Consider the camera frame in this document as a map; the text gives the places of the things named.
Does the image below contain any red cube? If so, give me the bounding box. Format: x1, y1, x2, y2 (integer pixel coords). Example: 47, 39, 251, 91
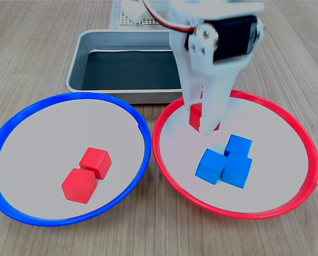
78, 147, 113, 180
61, 167, 97, 205
188, 103, 221, 133

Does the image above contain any blue cube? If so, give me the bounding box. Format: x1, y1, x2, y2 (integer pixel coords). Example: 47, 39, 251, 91
195, 148, 229, 186
221, 152, 253, 189
224, 134, 253, 158

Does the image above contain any black mat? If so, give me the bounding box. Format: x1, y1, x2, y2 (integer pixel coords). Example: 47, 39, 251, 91
81, 50, 183, 91

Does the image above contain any pale perforated plate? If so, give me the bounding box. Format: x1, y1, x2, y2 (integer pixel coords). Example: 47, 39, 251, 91
120, 12, 165, 27

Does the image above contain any steel tray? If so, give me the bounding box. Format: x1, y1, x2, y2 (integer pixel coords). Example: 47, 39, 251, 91
65, 29, 187, 105

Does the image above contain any translucent tape sheet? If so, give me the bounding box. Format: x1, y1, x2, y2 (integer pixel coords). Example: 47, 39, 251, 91
109, 0, 173, 30

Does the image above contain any red-rimmed white plate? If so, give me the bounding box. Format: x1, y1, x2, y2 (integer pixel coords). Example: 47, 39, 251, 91
152, 89, 318, 221

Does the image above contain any blue-rimmed white plate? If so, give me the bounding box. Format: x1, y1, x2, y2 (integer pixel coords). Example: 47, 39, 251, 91
0, 91, 152, 227

